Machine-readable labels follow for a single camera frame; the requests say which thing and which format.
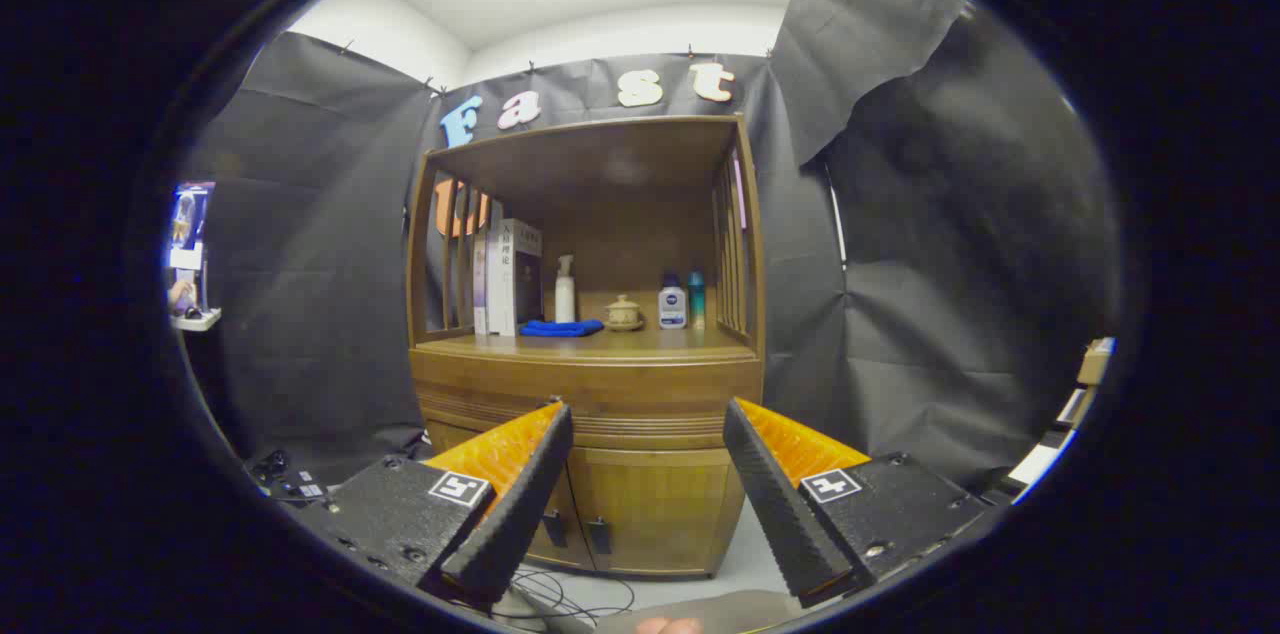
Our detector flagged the thick white book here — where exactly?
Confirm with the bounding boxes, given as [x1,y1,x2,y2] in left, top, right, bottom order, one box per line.
[487,219,544,337]

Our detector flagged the wooden cabinet with slatted sides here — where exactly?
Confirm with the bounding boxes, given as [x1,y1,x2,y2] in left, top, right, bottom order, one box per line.
[405,116,769,580]

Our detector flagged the black power strip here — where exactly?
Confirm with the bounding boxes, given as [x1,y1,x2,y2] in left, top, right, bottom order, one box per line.
[248,451,327,506]

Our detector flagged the blue folded cloth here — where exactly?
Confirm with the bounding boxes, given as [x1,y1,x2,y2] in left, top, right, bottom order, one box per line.
[520,318,605,338]

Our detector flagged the thin black cables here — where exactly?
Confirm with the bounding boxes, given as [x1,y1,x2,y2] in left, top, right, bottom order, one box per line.
[450,564,637,631]

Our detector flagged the pile of flat boxes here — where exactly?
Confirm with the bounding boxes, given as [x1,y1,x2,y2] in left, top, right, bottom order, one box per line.
[1005,337,1116,500]

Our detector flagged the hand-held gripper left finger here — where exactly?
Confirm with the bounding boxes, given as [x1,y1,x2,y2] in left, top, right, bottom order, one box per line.
[295,399,576,605]

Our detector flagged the wooden countertop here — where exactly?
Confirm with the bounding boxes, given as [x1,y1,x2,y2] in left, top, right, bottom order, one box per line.
[415,324,757,362]

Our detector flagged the black backdrop cloth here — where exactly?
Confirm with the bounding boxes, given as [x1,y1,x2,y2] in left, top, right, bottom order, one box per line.
[180,0,1126,497]

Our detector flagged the white lotion bottle blue cap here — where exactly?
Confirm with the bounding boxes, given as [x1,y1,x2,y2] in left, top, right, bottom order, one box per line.
[658,274,688,330]

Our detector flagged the thin pale purple book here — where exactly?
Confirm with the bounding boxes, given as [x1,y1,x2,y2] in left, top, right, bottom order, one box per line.
[472,232,491,335]

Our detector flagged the wooden cabinet door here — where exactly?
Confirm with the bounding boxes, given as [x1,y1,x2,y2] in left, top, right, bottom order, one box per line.
[570,449,747,578]
[528,462,593,572]

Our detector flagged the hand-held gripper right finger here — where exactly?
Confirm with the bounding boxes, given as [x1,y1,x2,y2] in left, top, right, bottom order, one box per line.
[722,397,996,610]

